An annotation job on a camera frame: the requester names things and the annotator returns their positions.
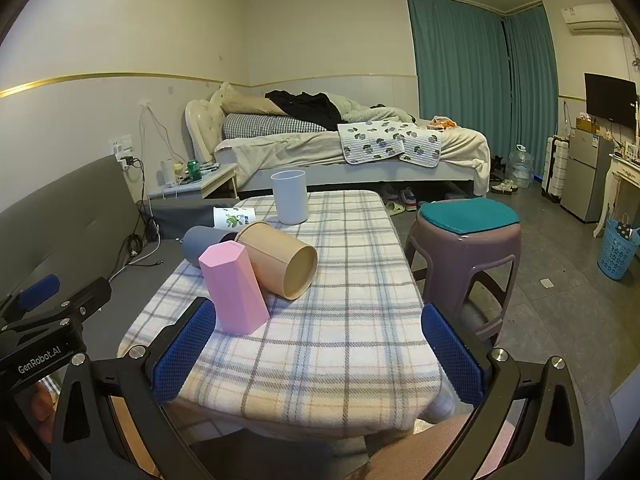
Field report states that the bed with cream headboard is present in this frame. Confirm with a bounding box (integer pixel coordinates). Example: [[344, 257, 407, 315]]
[[185, 82, 491, 201]]

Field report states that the white charging cable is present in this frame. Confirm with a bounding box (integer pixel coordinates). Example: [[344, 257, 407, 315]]
[[140, 101, 187, 162]]

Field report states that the white air conditioner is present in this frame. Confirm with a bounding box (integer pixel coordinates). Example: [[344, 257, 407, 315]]
[[559, 2, 628, 37]]

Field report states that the white nightstand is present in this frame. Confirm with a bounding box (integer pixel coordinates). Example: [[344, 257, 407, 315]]
[[148, 162, 240, 201]]

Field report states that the white leaf print mat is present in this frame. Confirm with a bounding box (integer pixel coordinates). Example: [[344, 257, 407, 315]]
[[337, 121, 408, 165], [400, 127, 443, 166]]

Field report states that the black clothing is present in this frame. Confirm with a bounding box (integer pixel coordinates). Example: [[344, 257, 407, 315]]
[[265, 90, 346, 131]]

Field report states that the white packet with green print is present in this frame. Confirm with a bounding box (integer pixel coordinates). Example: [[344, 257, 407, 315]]
[[212, 206, 258, 233]]

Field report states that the dotted gift bag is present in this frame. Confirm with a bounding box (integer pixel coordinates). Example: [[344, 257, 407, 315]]
[[615, 212, 638, 241]]

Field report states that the pale blue round cup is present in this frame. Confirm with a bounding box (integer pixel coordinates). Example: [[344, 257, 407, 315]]
[[270, 170, 309, 225]]

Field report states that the pink hexagonal cup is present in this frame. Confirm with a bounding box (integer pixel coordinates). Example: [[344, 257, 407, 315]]
[[198, 240, 271, 335]]

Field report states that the checked quilt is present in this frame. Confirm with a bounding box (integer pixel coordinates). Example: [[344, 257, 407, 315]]
[[222, 112, 331, 136]]

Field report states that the black television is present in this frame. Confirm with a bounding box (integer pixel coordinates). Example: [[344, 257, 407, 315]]
[[584, 73, 638, 130]]

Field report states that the teal seat cushion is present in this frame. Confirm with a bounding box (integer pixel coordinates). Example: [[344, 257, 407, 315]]
[[418, 197, 521, 235]]

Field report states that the white suitcase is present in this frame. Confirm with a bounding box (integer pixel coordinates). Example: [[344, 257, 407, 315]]
[[541, 135, 571, 204]]

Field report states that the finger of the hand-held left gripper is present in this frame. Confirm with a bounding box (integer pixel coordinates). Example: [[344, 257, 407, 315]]
[[0, 273, 62, 322], [0, 277, 112, 356]]

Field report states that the white wall socket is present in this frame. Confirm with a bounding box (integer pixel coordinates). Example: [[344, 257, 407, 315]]
[[109, 135, 135, 161]]

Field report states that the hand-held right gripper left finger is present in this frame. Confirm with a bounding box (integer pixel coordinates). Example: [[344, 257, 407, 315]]
[[50, 296, 217, 480]]

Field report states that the beige pillow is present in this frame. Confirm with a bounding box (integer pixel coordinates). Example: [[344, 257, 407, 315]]
[[220, 91, 286, 116]]

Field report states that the clear water jug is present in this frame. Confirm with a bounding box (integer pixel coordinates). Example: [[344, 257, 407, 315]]
[[509, 144, 533, 189]]

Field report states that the purple plastic stool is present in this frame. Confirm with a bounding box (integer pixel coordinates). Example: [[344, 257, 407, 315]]
[[402, 200, 523, 348]]

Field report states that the silver small fridge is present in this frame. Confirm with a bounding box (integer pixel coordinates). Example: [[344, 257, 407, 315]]
[[560, 127, 615, 223]]

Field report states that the grey round cup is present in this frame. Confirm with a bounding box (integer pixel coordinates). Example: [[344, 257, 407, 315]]
[[181, 225, 241, 269]]

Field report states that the table with plaid cloth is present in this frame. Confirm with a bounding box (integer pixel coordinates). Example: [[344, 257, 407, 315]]
[[117, 190, 456, 433]]

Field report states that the wide teal curtain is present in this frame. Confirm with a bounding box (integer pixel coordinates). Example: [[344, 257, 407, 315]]
[[406, 0, 513, 161]]

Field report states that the beige round cup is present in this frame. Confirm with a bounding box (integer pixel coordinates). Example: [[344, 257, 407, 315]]
[[235, 220, 319, 301]]

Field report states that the pale green quilt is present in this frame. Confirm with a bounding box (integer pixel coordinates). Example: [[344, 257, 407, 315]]
[[327, 94, 416, 123]]

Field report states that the blue laundry basket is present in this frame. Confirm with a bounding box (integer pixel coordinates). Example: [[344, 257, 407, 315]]
[[596, 217, 640, 281]]

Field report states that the grey sofa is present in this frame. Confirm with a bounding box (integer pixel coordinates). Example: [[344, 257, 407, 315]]
[[0, 154, 216, 321]]

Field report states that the white dressing table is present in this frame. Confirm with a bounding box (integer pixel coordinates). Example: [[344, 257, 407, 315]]
[[593, 152, 640, 238]]

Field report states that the black power cable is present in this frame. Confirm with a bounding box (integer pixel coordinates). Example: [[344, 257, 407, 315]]
[[122, 156, 162, 267]]

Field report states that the narrow teal curtain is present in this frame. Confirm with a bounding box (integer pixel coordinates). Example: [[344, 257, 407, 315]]
[[502, 4, 560, 171]]

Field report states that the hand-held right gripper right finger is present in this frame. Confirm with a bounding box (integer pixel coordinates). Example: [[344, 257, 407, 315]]
[[421, 303, 587, 480]]

